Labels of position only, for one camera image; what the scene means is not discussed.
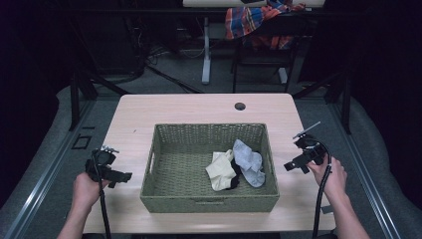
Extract plaid cloth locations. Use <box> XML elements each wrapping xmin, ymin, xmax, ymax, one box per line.
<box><xmin>224</xmin><ymin>0</ymin><xmax>307</xmax><ymax>51</ymax></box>

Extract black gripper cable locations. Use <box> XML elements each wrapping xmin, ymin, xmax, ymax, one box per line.
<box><xmin>311</xmin><ymin>139</ymin><xmax>333</xmax><ymax>239</ymax></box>
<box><xmin>91</xmin><ymin>152</ymin><xmax>112</xmax><ymax>239</ymax></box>

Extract black floor cable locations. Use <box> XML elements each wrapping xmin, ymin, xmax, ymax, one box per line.
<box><xmin>144</xmin><ymin>63</ymin><xmax>204</xmax><ymax>95</ymax></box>

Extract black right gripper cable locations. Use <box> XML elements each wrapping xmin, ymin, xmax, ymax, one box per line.
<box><xmin>311</xmin><ymin>139</ymin><xmax>333</xmax><ymax>239</ymax></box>

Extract aluminium floor rail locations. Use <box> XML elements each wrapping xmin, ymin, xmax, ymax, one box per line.
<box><xmin>2</xmin><ymin>99</ymin><xmax>98</xmax><ymax>239</ymax></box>
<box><xmin>327</xmin><ymin>102</ymin><xmax>403</xmax><ymax>239</ymax></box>

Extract black metal stand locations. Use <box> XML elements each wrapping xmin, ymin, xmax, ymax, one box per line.
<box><xmin>291</xmin><ymin>70</ymin><xmax>353</xmax><ymax>136</ymax></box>
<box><xmin>68</xmin><ymin>69</ymin><xmax>131</xmax><ymax>132</ymax></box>

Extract green woven basket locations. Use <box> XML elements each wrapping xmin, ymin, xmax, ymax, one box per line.
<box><xmin>139</xmin><ymin>122</ymin><xmax>281</xmax><ymax>214</ymax></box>

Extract grey sock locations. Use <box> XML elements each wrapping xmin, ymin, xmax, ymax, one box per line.
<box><xmin>231</xmin><ymin>138</ymin><xmax>267</xmax><ymax>189</ymax></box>

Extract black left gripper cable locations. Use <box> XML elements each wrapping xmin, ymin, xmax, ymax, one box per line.
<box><xmin>91</xmin><ymin>152</ymin><xmax>112</xmax><ymax>239</ymax></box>

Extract white desk foot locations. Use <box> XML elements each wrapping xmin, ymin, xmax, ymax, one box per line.
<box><xmin>277</xmin><ymin>67</ymin><xmax>289</xmax><ymax>85</ymax></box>

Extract cream sock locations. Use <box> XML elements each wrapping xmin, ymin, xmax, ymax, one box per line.
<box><xmin>204</xmin><ymin>148</ymin><xmax>238</xmax><ymax>192</ymax></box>

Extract black sock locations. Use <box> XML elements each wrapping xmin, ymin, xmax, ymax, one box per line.
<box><xmin>226</xmin><ymin>158</ymin><xmax>243</xmax><ymax>191</ymax></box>

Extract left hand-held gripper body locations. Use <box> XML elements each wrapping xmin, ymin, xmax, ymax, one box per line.
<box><xmin>85</xmin><ymin>144</ymin><xmax>120</xmax><ymax>183</ymax></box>

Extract black chair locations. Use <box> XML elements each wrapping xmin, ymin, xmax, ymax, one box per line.
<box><xmin>230</xmin><ymin>9</ymin><xmax>302</xmax><ymax>95</ymax></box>

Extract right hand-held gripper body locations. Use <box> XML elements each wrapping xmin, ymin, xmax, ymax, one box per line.
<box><xmin>292</xmin><ymin>120</ymin><xmax>328</xmax><ymax>167</ymax></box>

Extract person's left hand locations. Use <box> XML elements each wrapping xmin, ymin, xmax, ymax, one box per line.
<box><xmin>72</xmin><ymin>171</ymin><xmax>111</xmax><ymax>214</ymax></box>

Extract white desk leg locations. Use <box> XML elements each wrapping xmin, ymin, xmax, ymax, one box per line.
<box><xmin>201</xmin><ymin>15</ymin><xmax>213</xmax><ymax>86</ymax></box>

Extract person's right hand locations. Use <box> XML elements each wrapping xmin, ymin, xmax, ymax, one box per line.
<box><xmin>306</xmin><ymin>155</ymin><xmax>348</xmax><ymax>201</ymax></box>

